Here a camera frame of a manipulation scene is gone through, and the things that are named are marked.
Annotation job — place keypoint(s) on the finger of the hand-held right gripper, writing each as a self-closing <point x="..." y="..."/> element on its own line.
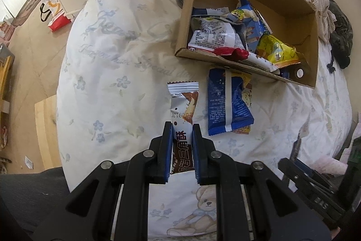
<point x="296" y="147"/>
<point x="301" y="176"/>

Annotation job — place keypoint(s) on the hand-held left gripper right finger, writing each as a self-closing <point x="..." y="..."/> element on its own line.
<point x="196" y="153"/>

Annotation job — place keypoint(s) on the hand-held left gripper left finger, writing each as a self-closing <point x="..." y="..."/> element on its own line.
<point x="168" y="150"/>

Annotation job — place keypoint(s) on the brown white snack packet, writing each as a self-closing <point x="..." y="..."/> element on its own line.
<point x="183" y="105"/>

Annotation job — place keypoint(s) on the red white snack bar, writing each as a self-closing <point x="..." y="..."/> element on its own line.
<point x="231" y="52"/>

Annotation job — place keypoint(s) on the large blue snack bag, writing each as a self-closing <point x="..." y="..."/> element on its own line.
<point x="255" y="29"/>

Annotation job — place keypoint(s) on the pink print cloth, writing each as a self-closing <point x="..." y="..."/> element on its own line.
<point x="328" y="166"/>

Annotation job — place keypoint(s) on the blue packet with white seam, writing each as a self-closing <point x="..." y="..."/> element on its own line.
<point x="220" y="99"/>

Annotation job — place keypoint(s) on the white bear print bedsheet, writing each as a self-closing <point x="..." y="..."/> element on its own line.
<point x="112" y="60"/>

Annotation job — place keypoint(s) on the white red-edged snack packet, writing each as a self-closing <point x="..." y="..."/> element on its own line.
<point x="208" y="40"/>

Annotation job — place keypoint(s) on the light wooden board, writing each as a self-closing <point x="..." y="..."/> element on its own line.
<point x="46" y="131"/>

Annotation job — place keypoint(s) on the dark camouflage garment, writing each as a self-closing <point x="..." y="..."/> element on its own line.
<point x="342" y="32"/>

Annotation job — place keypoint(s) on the white paper scrap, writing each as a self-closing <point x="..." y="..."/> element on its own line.
<point x="29" y="162"/>

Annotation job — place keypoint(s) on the dark blue white snack packet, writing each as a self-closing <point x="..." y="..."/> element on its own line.
<point x="208" y="11"/>

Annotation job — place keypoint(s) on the person's grey trouser leg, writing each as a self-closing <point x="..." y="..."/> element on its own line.
<point x="31" y="201"/>

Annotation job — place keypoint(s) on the red white shopping bag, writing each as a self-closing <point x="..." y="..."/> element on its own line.
<point x="57" y="23"/>

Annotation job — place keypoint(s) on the wooden furniture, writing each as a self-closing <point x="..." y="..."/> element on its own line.
<point x="5" y="80"/>

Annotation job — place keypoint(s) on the patterned floor rug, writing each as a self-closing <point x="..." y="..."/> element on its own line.
<point x="31" y="6"/>

